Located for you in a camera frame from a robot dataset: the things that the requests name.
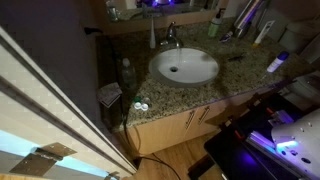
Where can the wooden vanity cabinet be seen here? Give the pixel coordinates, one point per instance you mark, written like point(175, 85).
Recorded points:
point(166, 130)

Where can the wood framed mirror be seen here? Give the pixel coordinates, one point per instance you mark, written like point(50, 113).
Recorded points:
point(156, 15)

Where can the chrome sink faucet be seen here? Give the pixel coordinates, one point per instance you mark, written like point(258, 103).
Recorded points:
point(171, 35)

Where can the clear plastic water bottle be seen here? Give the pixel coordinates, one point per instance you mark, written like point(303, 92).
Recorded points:
point(128, 75)

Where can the metal door hinge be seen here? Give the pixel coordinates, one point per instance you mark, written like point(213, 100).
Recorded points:
point(40, 160)

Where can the white door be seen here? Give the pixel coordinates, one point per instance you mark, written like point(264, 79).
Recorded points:
point(50, 110)

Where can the white squeeze tube orange cap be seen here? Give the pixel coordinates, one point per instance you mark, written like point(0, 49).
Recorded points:
point(264, 32)

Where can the white contact lens case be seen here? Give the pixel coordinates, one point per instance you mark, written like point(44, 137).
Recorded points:
point(141, 106)

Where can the white bottle blue cap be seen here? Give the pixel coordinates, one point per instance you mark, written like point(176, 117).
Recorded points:
point(277, 62)

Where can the soap pump dispenser bottle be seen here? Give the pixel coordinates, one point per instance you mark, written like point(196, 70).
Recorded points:
point(215, 26)

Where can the small toothpaste tube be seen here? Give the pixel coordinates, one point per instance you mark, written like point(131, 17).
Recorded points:
point(226, 36)

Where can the white oval sink basin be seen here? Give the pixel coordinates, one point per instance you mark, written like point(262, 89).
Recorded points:
point(183, 66)

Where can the white toilet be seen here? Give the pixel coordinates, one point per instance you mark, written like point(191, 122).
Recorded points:
point(300, 36)

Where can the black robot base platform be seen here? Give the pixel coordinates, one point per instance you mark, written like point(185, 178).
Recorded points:
point(240, 156)

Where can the green bottle cap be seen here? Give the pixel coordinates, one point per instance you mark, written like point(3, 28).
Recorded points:
point(137, 99)

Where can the black hair clip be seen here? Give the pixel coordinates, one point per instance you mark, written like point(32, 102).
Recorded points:
point(236, 58)

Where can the folded paper stack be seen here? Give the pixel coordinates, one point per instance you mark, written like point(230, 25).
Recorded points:
point(109, 94)

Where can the grey Franka robot arm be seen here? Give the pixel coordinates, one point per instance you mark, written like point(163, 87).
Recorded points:
point(300, 143)

